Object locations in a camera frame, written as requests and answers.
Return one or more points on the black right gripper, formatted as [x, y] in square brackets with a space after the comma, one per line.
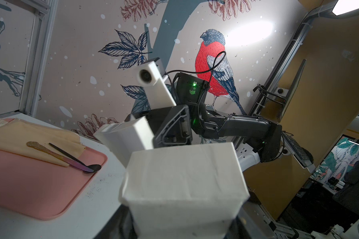
[157, 128]

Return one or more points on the white jewelry box base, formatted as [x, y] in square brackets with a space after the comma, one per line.
[184, 192]

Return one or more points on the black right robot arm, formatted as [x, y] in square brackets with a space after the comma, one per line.
[263, 136]

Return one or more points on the iridescent purple spoon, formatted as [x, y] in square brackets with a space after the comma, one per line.
[71, 162]

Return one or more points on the pink plastic tray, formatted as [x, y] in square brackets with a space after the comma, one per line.
[40, 189]

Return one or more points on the beige folded cloth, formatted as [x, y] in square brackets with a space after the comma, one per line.
[16, 133]

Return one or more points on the black monitor on stand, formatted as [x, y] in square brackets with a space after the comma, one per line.
[291, 91]

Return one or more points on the black keyboard on tray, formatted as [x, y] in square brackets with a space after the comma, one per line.
[303, 156]

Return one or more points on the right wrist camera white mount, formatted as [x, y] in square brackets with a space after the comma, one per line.
[151, 76]

